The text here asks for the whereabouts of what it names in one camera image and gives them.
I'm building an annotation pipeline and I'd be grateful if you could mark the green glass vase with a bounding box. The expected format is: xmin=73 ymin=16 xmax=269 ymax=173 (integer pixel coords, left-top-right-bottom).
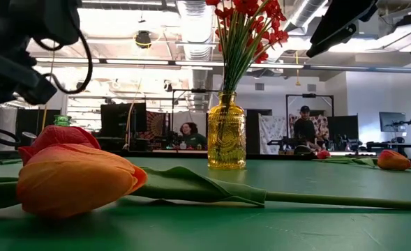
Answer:
xmin=53 ymin=114 xmax=72 ymax=128

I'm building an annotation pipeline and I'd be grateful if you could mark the red artificial tulip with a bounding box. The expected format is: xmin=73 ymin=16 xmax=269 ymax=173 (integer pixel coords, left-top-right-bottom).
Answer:
xmin=315 ymin=149 xmax=411 ymax=172
xmin=18 ymin=125 xmax=411 ymax=212

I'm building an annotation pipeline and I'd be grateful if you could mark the red small-flower bunch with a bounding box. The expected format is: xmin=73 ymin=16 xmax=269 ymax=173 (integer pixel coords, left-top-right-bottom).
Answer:
xmin=204 ymin=0 xmax=290 ymax=105

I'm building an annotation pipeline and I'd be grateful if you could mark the orange artificial tulip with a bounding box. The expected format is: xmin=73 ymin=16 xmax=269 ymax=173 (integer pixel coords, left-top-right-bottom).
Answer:
xmin=0 ymin=143 xmax=149 ymax=220
xmin=344 ymin=149 xmax=411 ymax=172

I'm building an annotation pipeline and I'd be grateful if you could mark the yellow glass vase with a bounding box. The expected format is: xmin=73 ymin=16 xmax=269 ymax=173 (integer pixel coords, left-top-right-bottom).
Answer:
xmin=207 ymin=91 xmax=247 ymax=171

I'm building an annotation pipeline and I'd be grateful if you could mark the black partition panel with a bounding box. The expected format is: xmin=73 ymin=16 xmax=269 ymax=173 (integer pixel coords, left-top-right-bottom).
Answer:
xmin=15 ymin=109 xmax=62 ymax=149
xmin=327 ymin=114 xmax=359 ymax=142

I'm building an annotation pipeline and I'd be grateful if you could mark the grey curtain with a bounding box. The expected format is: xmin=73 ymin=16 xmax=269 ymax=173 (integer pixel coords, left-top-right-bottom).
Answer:
xmin=0 ymin=106 xmax=17 ymax=151

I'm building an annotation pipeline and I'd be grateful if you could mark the floral patterned cloth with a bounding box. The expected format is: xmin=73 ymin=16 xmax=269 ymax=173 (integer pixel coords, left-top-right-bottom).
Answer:
xmin=288 ymin=114 xmax=331 ymax=151

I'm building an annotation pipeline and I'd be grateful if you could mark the person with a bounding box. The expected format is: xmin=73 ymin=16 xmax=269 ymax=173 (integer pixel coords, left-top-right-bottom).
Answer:
xmin=293 ymin=105 xmax=317 ymax=147
xmin=179 ymin=121 xmax=208 ymax=149

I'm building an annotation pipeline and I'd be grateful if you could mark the dark desk monitor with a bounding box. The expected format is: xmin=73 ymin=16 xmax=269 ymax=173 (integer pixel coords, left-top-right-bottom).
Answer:
xmin=379 ymin=111 xmax=408 ymax=133

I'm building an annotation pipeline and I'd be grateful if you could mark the white patterned cloth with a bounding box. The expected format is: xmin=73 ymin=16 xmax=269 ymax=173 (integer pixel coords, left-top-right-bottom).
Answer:
xmin=259 ymin=114 xmax=289 ymax=154

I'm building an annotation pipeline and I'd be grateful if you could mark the distant desk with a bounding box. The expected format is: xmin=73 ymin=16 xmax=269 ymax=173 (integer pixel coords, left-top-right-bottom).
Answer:
xmin=365 ymin=141 xmax=411 ymax=158

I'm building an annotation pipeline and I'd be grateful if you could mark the mandala tapestry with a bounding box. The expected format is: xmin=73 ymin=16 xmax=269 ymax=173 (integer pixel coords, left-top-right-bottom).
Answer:
xmin=140 ymin=111 xmax=173 ymax=140

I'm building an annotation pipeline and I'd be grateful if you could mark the green table mat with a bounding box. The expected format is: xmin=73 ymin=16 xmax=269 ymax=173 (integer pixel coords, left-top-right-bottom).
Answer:
xmin=0 ymin=156 xmax=411 ymax=251

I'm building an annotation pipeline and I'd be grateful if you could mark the smooth silver air duct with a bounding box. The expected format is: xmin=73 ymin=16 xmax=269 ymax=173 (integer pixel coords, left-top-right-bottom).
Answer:
xmin=260 ymin=0 xmax=331 ymax=66

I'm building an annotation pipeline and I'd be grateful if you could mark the yellow hanging cord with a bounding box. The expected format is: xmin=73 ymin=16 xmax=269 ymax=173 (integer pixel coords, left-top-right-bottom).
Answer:
xmin=124 ymin=31 xmax=157 ymax=149
xmin=40 ymin=41 xmax=56 ymax=130

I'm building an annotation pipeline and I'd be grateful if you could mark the black gantry frame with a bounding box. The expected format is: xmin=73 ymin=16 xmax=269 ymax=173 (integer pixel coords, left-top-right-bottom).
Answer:
xmin=285 ymin=92 xmax=335 ymax=140
xmin=163 ymin=79 xmax=223 ymax=112

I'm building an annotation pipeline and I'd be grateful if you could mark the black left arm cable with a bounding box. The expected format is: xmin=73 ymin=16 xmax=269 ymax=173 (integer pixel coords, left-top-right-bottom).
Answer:
xmin=33 ymin=20 xmax=94 ymax=96

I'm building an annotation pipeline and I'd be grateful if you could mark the long ceiling light rail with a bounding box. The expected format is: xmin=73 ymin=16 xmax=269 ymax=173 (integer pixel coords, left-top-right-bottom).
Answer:
xmin=33 ymin=57 xmax=411 ymax=74

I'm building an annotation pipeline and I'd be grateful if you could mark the black ceiling dome camera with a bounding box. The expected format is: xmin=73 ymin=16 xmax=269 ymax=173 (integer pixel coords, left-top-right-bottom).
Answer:
xmin=134 ymin=30 xmax=153 ymax=49

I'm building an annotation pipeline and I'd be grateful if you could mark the corrugated silver air duct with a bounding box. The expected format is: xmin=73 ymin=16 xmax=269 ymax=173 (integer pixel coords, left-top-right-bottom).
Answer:
xmin=175 ymin=0 xmax=216 ymax=111

